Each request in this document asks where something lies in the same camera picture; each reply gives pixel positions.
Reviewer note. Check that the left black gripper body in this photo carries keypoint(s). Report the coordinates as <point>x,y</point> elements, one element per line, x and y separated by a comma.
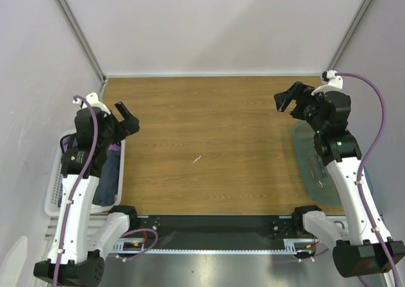
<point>116,131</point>

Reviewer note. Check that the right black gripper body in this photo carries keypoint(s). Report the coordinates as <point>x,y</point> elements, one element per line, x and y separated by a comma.
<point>297,97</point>

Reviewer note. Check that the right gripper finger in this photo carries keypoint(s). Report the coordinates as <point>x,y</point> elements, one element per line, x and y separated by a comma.
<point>283,99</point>
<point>301,87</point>

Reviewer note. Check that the dark blue towel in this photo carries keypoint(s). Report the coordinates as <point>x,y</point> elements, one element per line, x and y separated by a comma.
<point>108,182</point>

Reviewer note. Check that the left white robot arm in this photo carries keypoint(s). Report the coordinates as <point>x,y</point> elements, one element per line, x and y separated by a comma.
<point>74,259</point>

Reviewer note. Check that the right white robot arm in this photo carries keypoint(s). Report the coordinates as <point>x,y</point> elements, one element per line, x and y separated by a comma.
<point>366,246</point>

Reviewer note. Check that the purple towel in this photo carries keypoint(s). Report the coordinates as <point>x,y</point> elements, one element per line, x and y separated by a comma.
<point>65,139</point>

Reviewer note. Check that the clear blue plastic tray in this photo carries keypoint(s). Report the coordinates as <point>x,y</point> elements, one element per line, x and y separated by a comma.
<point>318,182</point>

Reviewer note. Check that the white towel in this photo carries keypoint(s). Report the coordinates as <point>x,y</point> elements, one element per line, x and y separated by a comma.
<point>97,209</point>

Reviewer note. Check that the white plastic laundry basket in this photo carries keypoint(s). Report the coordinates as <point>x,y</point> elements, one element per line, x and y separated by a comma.
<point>55,188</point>

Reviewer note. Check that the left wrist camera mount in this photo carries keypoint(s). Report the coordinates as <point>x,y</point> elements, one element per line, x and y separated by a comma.
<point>91,99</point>

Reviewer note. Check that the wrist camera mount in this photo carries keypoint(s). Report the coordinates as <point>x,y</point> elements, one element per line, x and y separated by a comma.
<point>331,82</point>
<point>91,99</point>

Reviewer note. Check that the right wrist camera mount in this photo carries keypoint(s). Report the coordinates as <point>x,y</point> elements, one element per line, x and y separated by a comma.
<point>331,82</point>

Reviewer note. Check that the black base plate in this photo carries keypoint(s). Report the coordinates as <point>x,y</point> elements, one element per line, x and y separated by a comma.
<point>224,233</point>

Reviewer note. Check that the aluminium frame rail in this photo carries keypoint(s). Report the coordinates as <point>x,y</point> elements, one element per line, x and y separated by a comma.
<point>130,247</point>

